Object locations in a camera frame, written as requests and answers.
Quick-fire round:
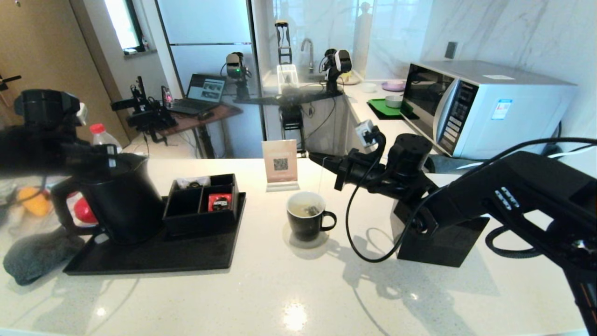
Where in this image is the clear plastic bottle red cap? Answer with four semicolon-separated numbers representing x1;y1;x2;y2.
90;123;123;155

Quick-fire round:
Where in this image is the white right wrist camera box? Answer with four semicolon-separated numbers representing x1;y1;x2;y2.
354;119;380;150

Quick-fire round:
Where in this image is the black metal rack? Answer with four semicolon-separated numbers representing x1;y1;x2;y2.
280;104;306;157

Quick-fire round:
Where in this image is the silver microwave oven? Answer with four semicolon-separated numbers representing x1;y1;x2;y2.
400;60;576;161

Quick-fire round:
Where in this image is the dark slate cloth bundle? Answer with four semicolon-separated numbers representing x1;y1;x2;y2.
427;154;469;174

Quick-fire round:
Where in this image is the brown wooden door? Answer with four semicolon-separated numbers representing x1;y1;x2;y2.
0;0;129;150

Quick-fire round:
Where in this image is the black braided cable loop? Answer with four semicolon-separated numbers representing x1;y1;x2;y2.
484;225;542;259

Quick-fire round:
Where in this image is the red rounded object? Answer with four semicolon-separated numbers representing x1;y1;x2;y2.
70;191;99;225

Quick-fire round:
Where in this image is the frosted glass sliding door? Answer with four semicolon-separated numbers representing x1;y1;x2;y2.
156;0;264;159

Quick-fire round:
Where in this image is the green tray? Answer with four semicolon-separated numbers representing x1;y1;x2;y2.
366;98;418;121

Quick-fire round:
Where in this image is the black compartment organizer box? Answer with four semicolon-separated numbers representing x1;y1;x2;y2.
162;174;241;236

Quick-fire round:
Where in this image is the round white coaster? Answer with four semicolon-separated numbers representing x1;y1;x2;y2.
282;222;330;249

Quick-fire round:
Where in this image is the black electric kettle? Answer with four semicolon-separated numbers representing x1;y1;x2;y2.
50;153;164;245

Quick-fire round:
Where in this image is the black power cable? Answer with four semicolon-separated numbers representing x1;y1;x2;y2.
536;120;597;157

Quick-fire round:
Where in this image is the black tissue box white lid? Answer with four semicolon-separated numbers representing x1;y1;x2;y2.
392;196;490;268

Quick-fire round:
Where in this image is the metal sink faucet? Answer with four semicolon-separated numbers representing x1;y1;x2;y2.
300;39;316;74

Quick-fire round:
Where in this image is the black and white device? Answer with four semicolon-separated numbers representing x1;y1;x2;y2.
319;49;353;95

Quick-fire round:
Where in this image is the grey device green light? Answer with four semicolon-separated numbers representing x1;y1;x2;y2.
221;53;252;100

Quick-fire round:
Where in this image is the dark grey fuzzy cloth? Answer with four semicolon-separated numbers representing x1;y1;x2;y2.
2;226;88;286

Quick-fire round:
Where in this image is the open black laptop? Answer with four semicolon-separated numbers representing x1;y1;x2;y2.
169;74;228;117

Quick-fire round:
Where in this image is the black upright stand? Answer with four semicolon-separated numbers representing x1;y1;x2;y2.
274;20;293;66

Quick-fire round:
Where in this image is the black rectangular serving tray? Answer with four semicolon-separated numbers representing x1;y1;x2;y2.
63;194;248;276

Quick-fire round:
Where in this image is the white power cable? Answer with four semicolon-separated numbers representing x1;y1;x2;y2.
555;144;597;160

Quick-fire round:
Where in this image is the black framed window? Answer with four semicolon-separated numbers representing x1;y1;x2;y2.
104;0;145;55

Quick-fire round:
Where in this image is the red Nescafe sachet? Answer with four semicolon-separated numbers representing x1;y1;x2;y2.
208;194;232;213

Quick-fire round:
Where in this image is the black mug white inside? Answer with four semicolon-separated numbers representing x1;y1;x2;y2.
286;191;337;242

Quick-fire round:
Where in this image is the QR code sign stand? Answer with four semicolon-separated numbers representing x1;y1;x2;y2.
262;139;300;193

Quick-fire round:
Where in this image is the orange rounded object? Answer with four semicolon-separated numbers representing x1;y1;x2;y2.
18;187;52;217

